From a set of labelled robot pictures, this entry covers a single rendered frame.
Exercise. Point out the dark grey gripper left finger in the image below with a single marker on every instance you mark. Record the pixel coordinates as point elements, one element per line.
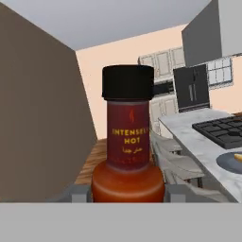
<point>80,193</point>

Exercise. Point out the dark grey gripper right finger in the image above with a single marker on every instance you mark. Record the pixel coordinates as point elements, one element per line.
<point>176,193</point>

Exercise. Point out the red hot sauce bottle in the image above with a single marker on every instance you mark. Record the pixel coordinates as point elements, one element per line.
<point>127,141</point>

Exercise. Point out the grey plate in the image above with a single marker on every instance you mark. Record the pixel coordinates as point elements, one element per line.
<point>229,162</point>

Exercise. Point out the yellow hot dog bun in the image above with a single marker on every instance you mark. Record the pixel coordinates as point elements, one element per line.
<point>238,157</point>

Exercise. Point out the black fridge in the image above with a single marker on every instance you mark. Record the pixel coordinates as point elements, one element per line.
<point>192,88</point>

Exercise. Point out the grey chair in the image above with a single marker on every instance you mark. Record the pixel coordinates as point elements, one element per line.
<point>201,189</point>
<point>165,141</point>
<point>179,165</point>

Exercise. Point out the black hob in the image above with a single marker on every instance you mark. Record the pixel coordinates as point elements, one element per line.
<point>222,129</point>

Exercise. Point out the white base cupboards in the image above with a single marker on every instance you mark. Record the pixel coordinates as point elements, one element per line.
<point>164,108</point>

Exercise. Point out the black microwave oven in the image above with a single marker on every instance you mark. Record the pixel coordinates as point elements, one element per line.
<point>163,87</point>

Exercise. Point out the white framed window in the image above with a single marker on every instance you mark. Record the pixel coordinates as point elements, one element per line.
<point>220,72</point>

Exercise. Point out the grey range hood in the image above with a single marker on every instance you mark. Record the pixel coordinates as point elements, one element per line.
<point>204,34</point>

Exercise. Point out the white wall cupboards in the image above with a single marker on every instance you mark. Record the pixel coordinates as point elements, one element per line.
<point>164,63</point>

